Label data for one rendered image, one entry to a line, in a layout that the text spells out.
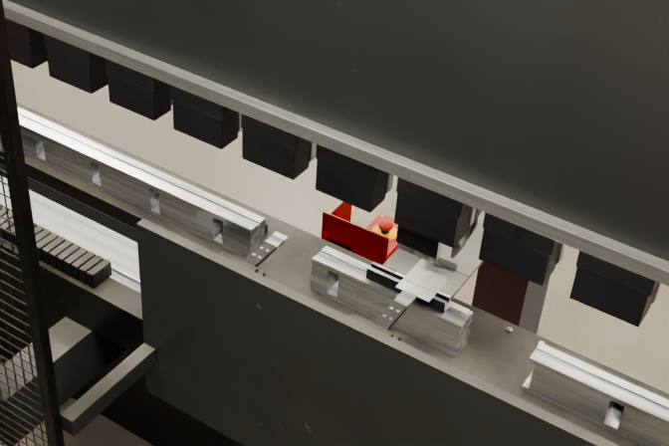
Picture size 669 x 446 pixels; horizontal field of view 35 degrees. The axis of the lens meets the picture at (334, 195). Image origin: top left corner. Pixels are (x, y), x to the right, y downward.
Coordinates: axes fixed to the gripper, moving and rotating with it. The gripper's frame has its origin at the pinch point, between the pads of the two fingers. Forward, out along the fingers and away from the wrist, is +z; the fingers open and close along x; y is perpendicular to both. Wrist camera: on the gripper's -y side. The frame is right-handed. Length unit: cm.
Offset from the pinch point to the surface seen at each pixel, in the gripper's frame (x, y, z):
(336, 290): -20.5, -2.3, 18.9
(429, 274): -0.1, 0.8, 6.5
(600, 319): 15, -160, 3
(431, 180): 10, 53, -11
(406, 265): -5.9, 0.7, 6.8
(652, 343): 34, -159, 4
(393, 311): -0.4, 13.0, 16.4
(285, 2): -24, 66, -30
